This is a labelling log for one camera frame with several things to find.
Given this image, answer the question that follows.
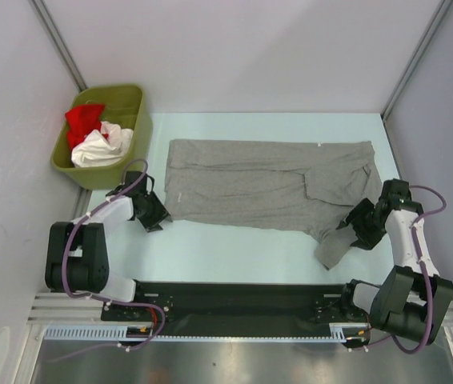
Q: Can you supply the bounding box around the grey t shirt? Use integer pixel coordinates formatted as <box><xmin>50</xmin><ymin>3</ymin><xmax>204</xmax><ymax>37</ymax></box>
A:
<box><xmin>164</xmin><ymin>139</ymin><xmax>382</xmax><ymax>270</ymax></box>

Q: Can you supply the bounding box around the right aluminium corner post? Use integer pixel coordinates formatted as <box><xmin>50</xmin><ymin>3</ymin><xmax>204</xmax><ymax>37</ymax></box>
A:
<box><xmin>380</xmin><ymin>0</ymin><xmax>453</xmax><ymax>123</ymax></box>

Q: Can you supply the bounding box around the white t shirt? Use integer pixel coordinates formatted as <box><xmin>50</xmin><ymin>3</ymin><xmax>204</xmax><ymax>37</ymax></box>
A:
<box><xmin>70</xmin><ymin>121</ymin><xmax>134</xmax><ymax>168</ymax></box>

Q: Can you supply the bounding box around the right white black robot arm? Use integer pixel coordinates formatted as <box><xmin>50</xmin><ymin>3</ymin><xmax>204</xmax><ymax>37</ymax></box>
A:
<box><xmin>338</xmin><ymin>198</ymin><xmax>453</xmax><ymax>354</ymax></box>

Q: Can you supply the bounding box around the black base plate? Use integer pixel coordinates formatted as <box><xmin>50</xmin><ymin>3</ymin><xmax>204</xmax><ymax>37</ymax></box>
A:
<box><xmin>101</xmin><ymin>282</ymin><xmax>367</xmax><ymax>338</ymax></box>

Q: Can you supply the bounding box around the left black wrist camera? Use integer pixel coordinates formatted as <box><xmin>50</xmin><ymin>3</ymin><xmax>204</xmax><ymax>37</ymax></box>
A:
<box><xmin>106</xmin><ymin>171</ymin><xmax>154</xmax><ymax>199</ymax></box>

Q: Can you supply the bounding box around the aluminium frame rail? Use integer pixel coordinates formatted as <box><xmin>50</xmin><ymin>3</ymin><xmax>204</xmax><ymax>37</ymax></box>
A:
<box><xmin>27</xmin><ymin>293</ymin><xmax>453</xmax><ymax>326</ymax></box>

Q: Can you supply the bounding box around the left aluminium corner post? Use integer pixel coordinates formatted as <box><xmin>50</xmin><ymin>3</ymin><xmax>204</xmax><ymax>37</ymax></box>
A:
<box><xmin>28</xmin><ymin>0</ymin><xmax>87</xmax><ymax>92</ymax></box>

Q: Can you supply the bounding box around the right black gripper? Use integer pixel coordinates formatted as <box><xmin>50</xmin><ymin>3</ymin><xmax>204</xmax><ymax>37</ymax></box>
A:
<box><xmin>338</xmin><ymin>198</ymin><xmax>387</xmax><ymax>250</ymax></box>

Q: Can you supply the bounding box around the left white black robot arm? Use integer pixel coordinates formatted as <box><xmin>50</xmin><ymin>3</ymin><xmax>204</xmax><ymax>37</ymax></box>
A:
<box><xmin>45</xmin><ymin>192</ymin><xmax>172</xmax><ymax>320</ymax></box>

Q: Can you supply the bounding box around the olive green plastic bin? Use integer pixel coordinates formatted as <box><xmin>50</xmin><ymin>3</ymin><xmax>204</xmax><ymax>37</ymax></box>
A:
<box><xmin>50</xmin><ymin>84</ymin><xmax>153</xmax><ymax>190</ymax></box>

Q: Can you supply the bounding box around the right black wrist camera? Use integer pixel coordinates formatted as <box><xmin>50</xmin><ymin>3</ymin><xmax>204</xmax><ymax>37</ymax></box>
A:
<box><xmin>378</xmin><ymin>178</ymin><xmax>411</xmax><ymax>210</ymax></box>

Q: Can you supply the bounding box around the grey slotted cable duct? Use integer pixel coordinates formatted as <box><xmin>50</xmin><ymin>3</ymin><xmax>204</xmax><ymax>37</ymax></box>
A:
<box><xmin>44</xmin><ymin>323</ymin><xmax>368</xmax><ymax>343</ymax></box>

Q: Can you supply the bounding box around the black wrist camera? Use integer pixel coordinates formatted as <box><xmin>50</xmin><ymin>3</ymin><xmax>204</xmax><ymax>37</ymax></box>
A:
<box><xmin>378</xmin><ymin>178</ymin><xmax>411</xmax><ymax>210</ymax></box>
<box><xmin>106</xmin><ymin>171</ymin><xmax>154</xmax><ymax>199</ymax></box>

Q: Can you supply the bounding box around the aluminium corner post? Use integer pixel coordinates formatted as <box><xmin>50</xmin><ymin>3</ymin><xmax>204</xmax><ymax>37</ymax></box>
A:
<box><xmin>28</xmin><ymin>0</ymin><xmax>87</xmax><ymax>92</ymax></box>
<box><xmin>380</xmin><ymin>0</ymin><xmax>453</xmax><ymax>123</ymax></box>

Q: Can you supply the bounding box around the red t shirt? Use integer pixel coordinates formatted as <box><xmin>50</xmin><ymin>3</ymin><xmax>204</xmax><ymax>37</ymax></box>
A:
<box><xmin>65</xmin><ymin>103</ymin><xmax>108</xmax><ymax>150</ymax></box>

